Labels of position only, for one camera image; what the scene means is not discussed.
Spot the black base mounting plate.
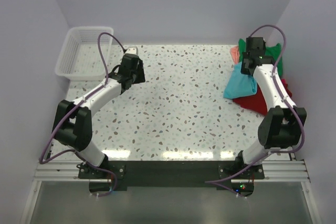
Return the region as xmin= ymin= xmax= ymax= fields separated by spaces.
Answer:
xmin=77 ymin=161 xmax=265 ymax=196

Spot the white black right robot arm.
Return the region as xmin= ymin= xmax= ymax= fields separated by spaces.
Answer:
xmin=234 ymin=37 xmax=307 ymax=178

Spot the red folded t shirt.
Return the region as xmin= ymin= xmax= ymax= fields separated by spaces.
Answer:
xmin=233 ymin=77 xmax=293 ymax=116

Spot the aluminium front rail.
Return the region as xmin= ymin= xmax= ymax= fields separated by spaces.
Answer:
xmin=34 ymin=160 xmax=310 ymax=182

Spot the green folded t shirt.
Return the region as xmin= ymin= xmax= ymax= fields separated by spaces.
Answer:
xmin=238 ymin=38 xmax=283 ymax=77

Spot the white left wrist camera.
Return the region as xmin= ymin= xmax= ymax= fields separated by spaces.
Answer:
xmin=125 ymin=46 xmax=138 ymax=55

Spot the pink folded t shirt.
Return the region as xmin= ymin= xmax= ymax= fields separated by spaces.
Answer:
xmin=230 ymin=46 xmax=240 ymax=65

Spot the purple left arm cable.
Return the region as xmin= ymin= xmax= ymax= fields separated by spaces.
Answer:
xmin=38 ymin=32 xmax=129 ymax=198

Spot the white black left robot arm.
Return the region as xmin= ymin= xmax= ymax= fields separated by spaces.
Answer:
xmin=51 ymin=47 xmax=145 ymax=178

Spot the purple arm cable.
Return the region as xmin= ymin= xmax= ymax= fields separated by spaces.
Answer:
xmin=38 ymin=32 xmax=129 ymax=198
xmin=204 ymin=24 xmax=306 ymax=196

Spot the white plastic basket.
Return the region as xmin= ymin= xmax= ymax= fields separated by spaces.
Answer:
xmin=55 ymin=26 xmax=113 ymax=81

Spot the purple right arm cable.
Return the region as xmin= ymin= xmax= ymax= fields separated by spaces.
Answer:
xmin=204 ymin=24 xmax=306 ymax=196

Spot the turquoise t shirt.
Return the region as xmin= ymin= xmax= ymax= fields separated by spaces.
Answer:
xmin=223 ymin=62 xmax=257 ymax=99

